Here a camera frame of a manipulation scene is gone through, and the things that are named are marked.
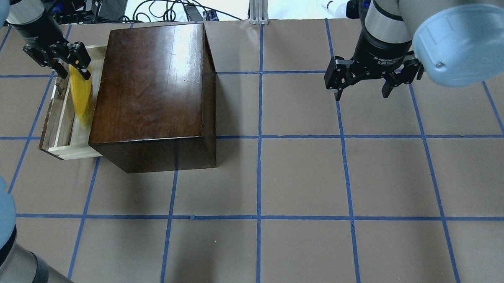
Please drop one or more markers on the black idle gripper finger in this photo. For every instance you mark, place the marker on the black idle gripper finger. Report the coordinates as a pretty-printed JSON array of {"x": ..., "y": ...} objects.
[
  {"x": 412, "y": 70},
  {"x": 338, "y": 75}
]

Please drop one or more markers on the dark wooden cabinet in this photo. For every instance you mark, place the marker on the dark wooden cabinet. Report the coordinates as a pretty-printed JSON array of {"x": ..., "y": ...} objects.
[{"x": 155, "y": 109}]

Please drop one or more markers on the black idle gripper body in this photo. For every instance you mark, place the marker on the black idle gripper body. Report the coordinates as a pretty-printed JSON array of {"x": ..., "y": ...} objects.
[{"x": 378, "y": 54}]

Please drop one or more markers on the yellow corn cob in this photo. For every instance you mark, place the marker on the yellow corn cob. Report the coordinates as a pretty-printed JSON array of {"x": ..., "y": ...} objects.
[{"x": 82, "y": 97}]

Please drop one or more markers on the black gripper body at cabinet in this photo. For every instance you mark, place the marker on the black gripper body at cabinet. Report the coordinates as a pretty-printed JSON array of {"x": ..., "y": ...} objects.
[{"x": 36, "y": 32}]

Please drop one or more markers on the silver robot arm at cabinet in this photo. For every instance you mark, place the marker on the silver robot arm at cabinet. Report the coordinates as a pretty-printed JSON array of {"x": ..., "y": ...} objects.
[{"x": 15, "y": 12}]

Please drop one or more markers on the aluminium frame post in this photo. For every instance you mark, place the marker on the aluminium frame post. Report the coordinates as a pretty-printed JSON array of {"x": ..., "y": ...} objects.
[{"x": 258, "y": 12}]

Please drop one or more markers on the wooden drawer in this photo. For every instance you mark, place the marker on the wooden drawer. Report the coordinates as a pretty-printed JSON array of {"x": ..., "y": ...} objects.
[{"x": 63, "y": 136}]

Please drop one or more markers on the black gripper finger at cabinet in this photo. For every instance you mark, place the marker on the black gripper finger at cabinet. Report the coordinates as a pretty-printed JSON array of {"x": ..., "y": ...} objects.
[
  {"x": 57, "y": 66},
  {"x": 78, "y": 57}
]

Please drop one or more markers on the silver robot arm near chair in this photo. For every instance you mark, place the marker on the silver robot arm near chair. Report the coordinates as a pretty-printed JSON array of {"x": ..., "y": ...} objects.
[{"x": 455, "y": 42}]

